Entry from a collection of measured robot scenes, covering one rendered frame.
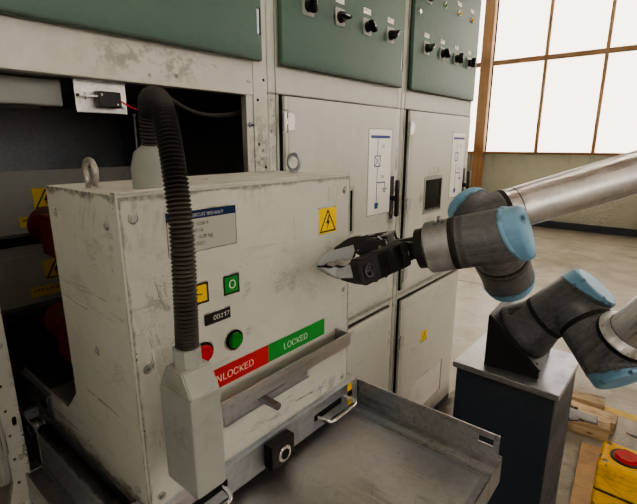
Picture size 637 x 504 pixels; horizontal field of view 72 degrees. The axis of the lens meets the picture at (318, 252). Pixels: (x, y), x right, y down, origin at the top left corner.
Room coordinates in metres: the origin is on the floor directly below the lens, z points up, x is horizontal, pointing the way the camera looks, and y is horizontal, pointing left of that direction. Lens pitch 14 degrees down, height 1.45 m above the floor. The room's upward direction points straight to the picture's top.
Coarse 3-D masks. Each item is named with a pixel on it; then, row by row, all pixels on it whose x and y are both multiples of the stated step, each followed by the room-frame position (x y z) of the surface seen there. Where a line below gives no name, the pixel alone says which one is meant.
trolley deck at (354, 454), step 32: (352, 416) 0.88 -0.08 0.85; (320, 448) 0.77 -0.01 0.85; (352, 448) 0.77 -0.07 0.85; (384, 448) 0.77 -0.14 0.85; (416, 448) 0.77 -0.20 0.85; (32, 480) 0.68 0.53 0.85; (96, 480) 0.68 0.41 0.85; (256, 480) 0.68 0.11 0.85; (288, 480) 0.68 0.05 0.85; (320, 480) 0.68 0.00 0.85; (352, 480) 0.68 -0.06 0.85; (384, 480) 0.68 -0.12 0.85; (416, 480) 0.68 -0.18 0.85; (448, 480) 0.68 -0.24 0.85; (480, 480) 0.68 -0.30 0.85
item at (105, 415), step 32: (64, 192) 0.63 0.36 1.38; (96, 192) 0.57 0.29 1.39; (128, 192) 0.55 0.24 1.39; (160, 192) 0.58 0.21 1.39; (64, 224) 0.64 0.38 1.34; (96, 224) 0.57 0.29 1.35; (64, 256) 0.65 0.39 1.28; (96, 256) 0.58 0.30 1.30; (64, 288) 0.66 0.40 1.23; (96, 288) 0.59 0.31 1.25; (96, 320) 0.60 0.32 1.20; (128, 320) 0.53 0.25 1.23; (96, 352) 0.60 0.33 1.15; (128, 352) 0.54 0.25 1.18; (96, 384) 0.62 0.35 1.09; (128, 384) 0.54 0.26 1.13; (64, 416) 0.72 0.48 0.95; (96, 416) 0.63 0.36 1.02; (128, 416) 0.55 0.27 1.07; (96, 448) 0.64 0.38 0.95; (128, 448) 0.56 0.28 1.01; (128, 480) 0.57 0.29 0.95
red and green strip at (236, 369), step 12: (312, 324) 0.81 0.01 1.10; (288, 336) 0.76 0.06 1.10; (300, 336) 0.78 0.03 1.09; (312, 336) 0.81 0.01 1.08; (264, 348) 0.71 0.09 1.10; (276, 348) 0.73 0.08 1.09; (288, 348) 0.76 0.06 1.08; (240, 360) 0.67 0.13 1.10; (252, 360) 0.69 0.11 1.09; (264, 360) 0.71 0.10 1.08; (216, 372) 0.63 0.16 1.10; (228, 372) 0.65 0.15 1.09; (240, 372) 0.67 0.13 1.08
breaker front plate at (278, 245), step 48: (192, 192) 0.62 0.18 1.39; (240, 192) 0.68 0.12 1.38; (288, 192) 0.77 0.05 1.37; (336, 192) 0.87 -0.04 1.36; (144, 240) 0.56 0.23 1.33; (240, 240) 0.68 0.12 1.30; (288, 240) 0.76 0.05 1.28; (336, 240) 0.87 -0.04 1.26; (144, 288) 0.55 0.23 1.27; (240, 288) 0.68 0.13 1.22; (288, 288) 0.76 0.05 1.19; (336, 288) 0.87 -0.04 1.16; (144, 336) 0.55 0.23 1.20; (144, 384) 0.54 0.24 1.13; (240, 384) 0.67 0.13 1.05; (288, 384) 0.76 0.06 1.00; (336, 384) 0.88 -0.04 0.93; (144, 432) 0.53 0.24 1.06; (240, 432) 0.66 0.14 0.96
